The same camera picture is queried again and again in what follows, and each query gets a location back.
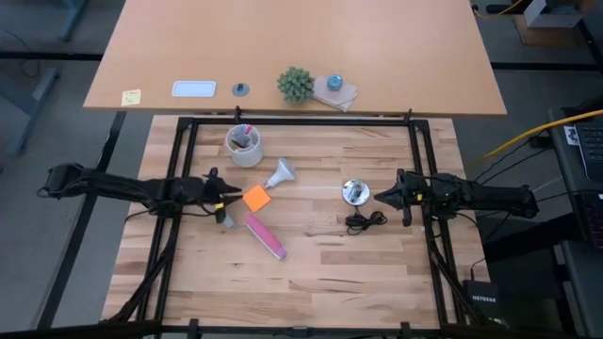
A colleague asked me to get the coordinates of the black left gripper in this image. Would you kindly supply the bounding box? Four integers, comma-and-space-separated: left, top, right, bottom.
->
202, 167, 242, 225

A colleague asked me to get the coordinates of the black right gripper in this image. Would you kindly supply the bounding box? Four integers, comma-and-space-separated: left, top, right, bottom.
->
374, 168, 430, 227

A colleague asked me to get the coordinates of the chrome lamp socket base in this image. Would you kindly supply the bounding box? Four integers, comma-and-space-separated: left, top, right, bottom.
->
341, 177, 372, 207

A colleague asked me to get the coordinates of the black power cord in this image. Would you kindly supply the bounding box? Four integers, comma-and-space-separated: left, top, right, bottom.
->
345, 210, 388, 236

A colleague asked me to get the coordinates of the orange sticky note pad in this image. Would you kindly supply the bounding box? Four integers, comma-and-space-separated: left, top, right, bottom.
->
241, 184, 273, 214

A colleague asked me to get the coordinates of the white ribbed pen holder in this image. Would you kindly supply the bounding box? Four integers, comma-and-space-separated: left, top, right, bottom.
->
224, 123, 264, 169

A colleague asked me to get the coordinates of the pink white stapler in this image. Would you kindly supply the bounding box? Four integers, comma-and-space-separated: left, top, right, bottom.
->
244, 213, 288, 261

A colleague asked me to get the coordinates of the white rectangular desk plate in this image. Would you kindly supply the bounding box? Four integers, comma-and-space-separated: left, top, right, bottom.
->
171, 80, 218, 98

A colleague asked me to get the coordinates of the green potted succulent plant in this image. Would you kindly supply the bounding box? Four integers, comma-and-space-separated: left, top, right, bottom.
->
276, 66, 316, 105

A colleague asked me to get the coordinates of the tan wooden desk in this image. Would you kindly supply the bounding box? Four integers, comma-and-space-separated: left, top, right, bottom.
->
83, 0, 508, 118

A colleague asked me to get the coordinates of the black keyboard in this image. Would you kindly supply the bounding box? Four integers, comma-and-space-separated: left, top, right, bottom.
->
575, 121, 603, 183

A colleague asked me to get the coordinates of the cardboard box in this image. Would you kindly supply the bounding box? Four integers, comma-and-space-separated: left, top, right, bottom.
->
512, 13, 585, 47

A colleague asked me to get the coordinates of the grey box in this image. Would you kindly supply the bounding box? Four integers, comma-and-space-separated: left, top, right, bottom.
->
523, 0, 584, 28

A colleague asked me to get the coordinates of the black aluminium table frame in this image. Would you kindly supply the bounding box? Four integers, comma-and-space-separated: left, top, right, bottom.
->
101, 106, 513, 339

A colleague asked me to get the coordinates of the black network switch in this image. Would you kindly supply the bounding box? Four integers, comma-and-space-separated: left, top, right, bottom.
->
463, 279, 501, 321

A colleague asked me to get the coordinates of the thick yellow cable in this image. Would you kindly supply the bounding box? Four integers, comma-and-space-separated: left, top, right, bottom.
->
473, 108, 603, 166

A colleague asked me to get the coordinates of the thin yellow cable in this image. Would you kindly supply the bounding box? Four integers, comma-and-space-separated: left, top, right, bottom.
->
472, 0, 524, 20

